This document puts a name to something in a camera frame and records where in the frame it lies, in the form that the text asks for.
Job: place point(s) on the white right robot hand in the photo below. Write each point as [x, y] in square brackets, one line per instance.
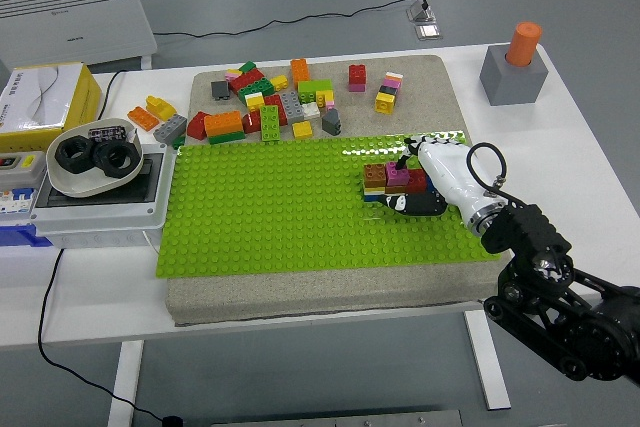
[450, 172]

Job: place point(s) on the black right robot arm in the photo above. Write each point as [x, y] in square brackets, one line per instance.
[525, 232]

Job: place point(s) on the orange-brown toy brick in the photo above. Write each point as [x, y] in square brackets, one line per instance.
[396, 189]

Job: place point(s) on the brown toy brick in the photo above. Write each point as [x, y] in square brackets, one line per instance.
[374, 176]

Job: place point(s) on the blue flat toy brick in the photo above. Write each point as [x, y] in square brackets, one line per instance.
[372, 198]

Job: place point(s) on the black flat toy brick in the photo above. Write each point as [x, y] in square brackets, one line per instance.
[388, 91]

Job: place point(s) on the dark grey sloped brick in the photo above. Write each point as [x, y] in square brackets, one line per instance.
[331, 122]

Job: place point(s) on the lime green toy brick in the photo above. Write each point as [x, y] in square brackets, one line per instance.
[315, 87]

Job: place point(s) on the long grey toy brick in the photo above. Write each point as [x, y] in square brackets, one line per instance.
[292, 106]
[170, 128]

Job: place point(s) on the green brick baseplate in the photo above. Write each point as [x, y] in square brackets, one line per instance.
[280, 207]

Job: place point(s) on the long lime green brick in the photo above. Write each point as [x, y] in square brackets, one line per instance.
[270, 123]

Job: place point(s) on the yellow and white toy brick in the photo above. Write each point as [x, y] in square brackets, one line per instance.
[254, 101]

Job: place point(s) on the dark green toy brick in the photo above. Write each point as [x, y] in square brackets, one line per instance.
[256, 90]

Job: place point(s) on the large red toy brick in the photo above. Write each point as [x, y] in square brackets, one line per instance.
[246, 80]

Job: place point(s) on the dark green flat brick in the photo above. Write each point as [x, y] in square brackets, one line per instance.
[226, 137]

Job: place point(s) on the small green toy brick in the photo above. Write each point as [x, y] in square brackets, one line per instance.
[178, 141]
[246, 67]

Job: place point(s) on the long orange toy brick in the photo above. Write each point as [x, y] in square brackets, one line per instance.
[223, 123]

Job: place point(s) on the yellow and pink small brick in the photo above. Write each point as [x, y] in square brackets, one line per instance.
[232, 74]

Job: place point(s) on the dark grey toy brick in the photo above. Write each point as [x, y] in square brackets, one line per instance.
[220, 90]

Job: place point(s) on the red sloped toy brick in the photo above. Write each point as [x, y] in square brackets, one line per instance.
[196, 125]

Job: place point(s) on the grey block holder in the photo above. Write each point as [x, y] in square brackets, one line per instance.
[510, 84]

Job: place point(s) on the silver floor plate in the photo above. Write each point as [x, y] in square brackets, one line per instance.
[429, 31]

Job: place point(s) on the orange cylinder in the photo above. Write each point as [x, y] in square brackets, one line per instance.
[522, 42]

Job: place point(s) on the silver floor socket with plug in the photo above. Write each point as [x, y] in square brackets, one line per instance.
[421, 12]

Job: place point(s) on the grey-brown foam mat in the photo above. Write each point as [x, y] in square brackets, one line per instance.
[325, 297]

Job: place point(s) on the white table leg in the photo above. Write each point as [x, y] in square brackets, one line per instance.
[487, 367]
[125, 382]

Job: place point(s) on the grey metal plate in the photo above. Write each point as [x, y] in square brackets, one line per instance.
[335, 419]

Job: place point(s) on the large black hex nut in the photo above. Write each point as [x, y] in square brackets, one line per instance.
[127, 162]
[67, 159]

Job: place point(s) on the small dark electronic part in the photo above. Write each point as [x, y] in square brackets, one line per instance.
[106, 133]

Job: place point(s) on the white bowl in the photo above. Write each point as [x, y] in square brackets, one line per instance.
[80, 184]

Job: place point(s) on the white panel heater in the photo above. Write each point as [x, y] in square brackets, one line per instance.
[65, 17]

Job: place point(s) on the yellow tissue box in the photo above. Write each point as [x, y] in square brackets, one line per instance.
[40, 97]

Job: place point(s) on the blue plastic box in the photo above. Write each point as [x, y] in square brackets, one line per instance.
[20, 236]

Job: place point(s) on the white circuit breaker blue levers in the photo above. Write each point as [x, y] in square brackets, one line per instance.
[15, 201]

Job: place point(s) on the grey electrical enclosure box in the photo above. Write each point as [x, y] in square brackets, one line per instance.
[100, 219]

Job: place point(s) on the grey switch box yellow label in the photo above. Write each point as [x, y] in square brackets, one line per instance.
[20, 172]

